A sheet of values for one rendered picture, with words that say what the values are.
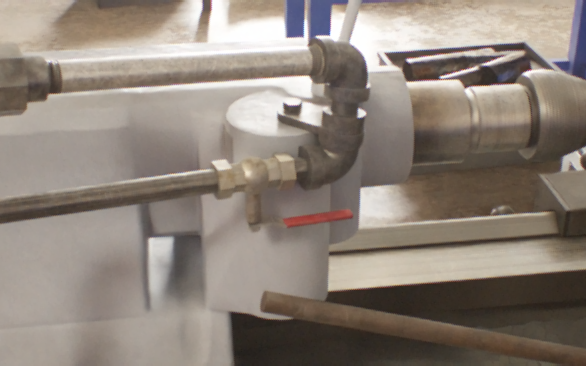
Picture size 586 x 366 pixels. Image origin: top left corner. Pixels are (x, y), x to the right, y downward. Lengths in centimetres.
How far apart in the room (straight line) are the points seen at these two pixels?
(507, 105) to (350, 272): 34
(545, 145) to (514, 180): 222
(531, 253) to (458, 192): 183
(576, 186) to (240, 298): 60
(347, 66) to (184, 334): 28
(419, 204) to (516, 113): 205
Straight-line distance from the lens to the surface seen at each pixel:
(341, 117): 73
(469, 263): 120
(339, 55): 71
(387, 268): 118
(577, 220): 127
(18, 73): 63
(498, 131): 93
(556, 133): 94
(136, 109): 82
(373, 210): 293
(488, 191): 308
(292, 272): 81
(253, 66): 69
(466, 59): 324
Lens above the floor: 149
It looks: 29 degrees down
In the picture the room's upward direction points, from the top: straight up
